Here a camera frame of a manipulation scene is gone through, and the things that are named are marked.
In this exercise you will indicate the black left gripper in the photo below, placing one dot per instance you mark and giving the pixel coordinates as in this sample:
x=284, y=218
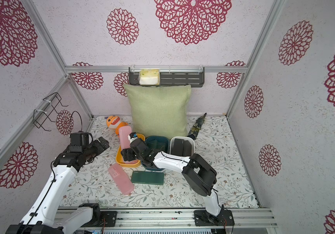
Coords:
x=100, y=148

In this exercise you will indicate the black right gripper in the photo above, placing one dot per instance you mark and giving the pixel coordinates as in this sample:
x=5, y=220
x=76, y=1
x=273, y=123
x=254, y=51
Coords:
x=129, y=152

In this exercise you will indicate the pink pencil case front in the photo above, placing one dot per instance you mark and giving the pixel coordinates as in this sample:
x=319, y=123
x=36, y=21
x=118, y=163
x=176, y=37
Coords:
x=124, y=133

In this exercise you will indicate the pink pencil case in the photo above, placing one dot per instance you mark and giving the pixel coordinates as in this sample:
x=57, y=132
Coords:
x=121, y=179
x=124, y=133

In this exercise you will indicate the black pencil case front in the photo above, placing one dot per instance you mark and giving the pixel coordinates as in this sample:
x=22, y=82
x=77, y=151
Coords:
x=182, y=147

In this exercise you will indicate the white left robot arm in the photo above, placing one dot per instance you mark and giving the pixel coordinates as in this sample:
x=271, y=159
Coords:
x=40, y=218

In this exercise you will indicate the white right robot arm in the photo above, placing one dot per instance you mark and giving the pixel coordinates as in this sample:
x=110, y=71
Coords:
x=200, y=175

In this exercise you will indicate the yellow storage box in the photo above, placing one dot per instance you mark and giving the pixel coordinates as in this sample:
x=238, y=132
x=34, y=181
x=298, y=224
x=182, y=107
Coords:
x=122, y=161

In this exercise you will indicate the teal storage box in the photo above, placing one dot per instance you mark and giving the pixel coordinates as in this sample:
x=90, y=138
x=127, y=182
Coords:
x=159, y=138

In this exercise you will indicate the dark green pencil case front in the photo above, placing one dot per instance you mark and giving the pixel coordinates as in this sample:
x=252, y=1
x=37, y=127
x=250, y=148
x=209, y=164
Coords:
x=146, y=177

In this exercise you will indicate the white storage box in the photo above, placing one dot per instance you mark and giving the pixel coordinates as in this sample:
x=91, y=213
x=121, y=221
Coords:
x=171, y=146

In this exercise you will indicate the orange shark plush toy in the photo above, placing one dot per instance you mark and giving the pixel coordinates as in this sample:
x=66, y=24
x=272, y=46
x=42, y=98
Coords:
x=115, y=123

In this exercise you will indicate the floral table mat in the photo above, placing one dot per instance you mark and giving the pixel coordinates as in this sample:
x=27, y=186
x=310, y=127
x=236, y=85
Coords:
x=215, y=143

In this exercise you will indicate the green pillow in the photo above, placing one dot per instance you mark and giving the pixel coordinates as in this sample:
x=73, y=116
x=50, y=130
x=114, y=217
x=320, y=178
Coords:
x=159, y=111

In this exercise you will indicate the tissue pack on shelf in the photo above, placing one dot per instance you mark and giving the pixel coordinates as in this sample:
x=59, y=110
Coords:
x=149, y=77

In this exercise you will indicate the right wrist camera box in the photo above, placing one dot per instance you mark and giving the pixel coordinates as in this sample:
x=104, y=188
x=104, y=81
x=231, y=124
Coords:
x=132, y=137

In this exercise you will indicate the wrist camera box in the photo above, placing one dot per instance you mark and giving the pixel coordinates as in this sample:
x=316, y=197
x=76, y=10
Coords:
x=132, y=137
x=80, y=139

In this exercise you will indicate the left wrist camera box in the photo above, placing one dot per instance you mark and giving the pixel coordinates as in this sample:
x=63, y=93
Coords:
x=80, y=139

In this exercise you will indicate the black wire wall rack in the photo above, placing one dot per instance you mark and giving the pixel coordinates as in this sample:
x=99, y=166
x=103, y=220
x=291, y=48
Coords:
x=50, y=104

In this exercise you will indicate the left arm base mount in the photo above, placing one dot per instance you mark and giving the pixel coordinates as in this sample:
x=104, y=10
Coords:
x=103, y=219

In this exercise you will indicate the dark wall shelf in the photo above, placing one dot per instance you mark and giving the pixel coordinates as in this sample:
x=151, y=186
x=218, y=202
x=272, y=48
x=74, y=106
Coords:
x=194, y=79

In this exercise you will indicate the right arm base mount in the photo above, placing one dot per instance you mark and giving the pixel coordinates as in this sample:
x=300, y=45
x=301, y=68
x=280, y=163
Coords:
x=203, y=218

